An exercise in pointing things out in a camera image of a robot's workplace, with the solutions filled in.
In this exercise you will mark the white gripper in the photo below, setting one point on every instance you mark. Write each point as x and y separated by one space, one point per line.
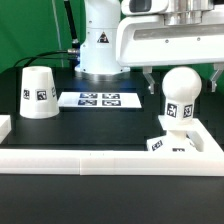
171 32

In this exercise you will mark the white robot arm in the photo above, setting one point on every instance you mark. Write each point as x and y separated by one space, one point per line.
98 52

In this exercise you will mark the white lamp bulb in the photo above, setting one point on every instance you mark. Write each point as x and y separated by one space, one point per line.
181 86

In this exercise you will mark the white lamp base block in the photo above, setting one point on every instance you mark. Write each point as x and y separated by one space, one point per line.
174 140

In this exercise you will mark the white marker sheet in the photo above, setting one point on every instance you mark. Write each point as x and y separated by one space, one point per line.
98 100

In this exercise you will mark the white lamp shade cone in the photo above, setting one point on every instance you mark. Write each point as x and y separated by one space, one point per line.
38 93

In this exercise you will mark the white U-shaped fence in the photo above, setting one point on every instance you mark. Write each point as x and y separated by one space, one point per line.
207 161

